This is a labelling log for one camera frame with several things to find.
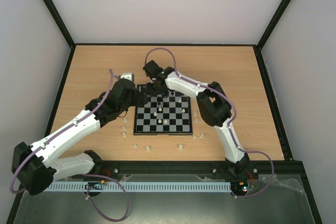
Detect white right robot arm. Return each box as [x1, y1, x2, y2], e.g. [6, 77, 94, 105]
[143, 60, 249, 178]

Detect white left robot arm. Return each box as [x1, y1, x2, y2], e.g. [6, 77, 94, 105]
[12, 78, 149, 195]

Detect black and grey chessboard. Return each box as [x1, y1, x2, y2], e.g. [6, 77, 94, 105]
[133, 90, 193, 135]

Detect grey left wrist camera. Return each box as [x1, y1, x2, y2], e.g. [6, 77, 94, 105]
[119, 72, 135, 82]

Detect light blue cable duct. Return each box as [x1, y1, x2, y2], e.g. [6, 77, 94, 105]
[45, 181, 232, 193]

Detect black left frame post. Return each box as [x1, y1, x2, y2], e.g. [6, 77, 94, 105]
[43, 0, 75, 48]

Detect black frame post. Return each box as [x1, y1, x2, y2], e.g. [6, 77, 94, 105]
[43, 0, 75, 48]
[257, 0, 291, 51]

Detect black front aluminium rail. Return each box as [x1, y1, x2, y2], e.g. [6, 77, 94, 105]
[73, 159, 305, 183]

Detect black right frame post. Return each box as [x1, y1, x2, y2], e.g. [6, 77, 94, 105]
[257, 0, 291, 51]

